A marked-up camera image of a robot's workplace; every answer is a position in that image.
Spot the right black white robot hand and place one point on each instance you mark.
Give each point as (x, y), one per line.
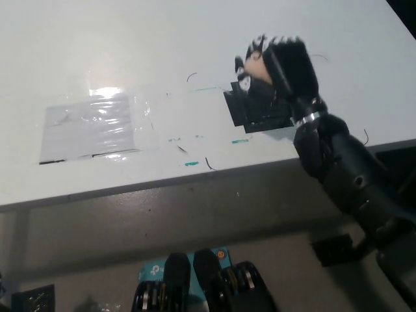
(286, 71)

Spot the pink dumpling toy with face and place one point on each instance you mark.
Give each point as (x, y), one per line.
(258, 68)

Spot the black tape mask patch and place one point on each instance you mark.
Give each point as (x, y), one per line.
(260, 112)

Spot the black floor tape square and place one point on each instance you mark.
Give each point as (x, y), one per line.
(32, 299)
(338, 250)

